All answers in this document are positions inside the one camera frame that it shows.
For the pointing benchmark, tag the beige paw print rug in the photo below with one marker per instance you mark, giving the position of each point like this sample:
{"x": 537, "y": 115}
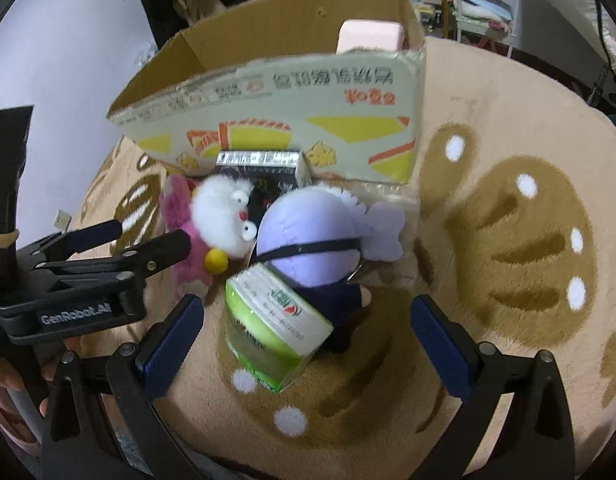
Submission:
{"x": 488, "y": 160}

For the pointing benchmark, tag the white wall socket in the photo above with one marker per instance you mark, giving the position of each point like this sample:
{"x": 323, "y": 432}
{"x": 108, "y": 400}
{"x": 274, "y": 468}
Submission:
{"x": 62, "y": 220}

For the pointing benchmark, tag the printed cardboard box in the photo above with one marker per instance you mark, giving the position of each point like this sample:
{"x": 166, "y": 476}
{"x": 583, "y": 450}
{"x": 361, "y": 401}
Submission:
{"x": 288, "y": 110}

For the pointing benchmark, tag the purple plush doll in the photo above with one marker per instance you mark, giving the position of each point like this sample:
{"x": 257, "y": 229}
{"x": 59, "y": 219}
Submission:
{"x": 308, "y": 225}

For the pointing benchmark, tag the white metal rack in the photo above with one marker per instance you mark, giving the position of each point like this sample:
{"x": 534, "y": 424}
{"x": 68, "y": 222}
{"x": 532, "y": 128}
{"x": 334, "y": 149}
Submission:
{"x": 483, "y": 5}

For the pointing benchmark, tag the black packet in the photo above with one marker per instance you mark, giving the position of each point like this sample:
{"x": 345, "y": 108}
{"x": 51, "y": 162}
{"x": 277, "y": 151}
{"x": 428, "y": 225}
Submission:
{"x": 265, "y": 165}

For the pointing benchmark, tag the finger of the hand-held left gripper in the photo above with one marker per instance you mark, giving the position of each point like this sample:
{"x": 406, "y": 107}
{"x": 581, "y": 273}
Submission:
{"x": 173, "y": 247}
{"x": 100, "y": 232}

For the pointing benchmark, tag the black upright panel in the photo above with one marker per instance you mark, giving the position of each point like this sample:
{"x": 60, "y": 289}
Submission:
{"x": 8, "y": 175}

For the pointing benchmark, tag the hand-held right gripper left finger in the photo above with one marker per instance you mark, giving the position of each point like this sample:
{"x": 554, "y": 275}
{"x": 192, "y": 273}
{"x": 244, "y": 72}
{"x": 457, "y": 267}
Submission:
{"x": 172, "y": 345}

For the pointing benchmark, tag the white fabric sheet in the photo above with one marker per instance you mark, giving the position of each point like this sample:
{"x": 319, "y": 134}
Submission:
{"x": 563, "y": 5}

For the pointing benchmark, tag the person's left hand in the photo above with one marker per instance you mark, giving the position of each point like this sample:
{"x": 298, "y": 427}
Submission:
{"x": 3, "y": 377}

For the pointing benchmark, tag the pink tissue pack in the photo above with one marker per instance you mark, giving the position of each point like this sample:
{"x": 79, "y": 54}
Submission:
{"x": 370, "y": 36}

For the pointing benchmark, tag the green tissue pack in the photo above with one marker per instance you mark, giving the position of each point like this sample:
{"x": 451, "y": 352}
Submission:
{"x": 268, "y": 340}

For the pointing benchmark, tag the pink and white plush toy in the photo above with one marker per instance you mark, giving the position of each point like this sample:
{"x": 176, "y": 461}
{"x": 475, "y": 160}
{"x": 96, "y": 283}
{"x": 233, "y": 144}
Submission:
{"x": 218, "y": 210}

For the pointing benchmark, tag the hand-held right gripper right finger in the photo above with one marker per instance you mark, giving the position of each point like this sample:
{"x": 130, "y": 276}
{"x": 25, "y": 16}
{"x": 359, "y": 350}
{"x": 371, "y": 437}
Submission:
{"x": 439, "y": 345}

